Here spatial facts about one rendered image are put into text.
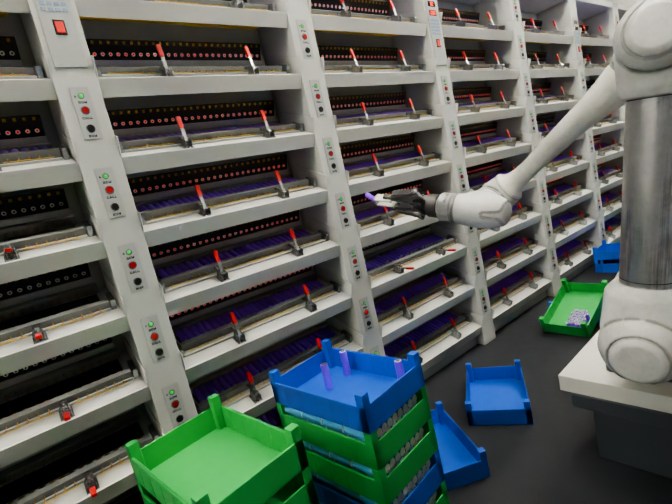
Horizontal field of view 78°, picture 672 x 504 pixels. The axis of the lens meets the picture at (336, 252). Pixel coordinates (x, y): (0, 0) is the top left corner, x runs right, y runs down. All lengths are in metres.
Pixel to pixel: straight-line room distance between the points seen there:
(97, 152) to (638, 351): 1.27
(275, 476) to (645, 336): 0.74
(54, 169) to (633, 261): 1.28
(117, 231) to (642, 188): 1.17
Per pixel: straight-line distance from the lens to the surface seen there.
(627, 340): 1.03
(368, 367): 1.08
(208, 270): 1.29
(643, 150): 1.00
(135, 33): 1.53
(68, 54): 1.25
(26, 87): 1.22
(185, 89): 1.30
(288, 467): 0.80
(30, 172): 1.17
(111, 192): 1.17
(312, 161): 1.48
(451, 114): 1.99
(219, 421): 1.03
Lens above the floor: 0.87
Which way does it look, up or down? 8 degrees down
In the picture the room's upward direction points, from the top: 13 degrees counter-clockwise
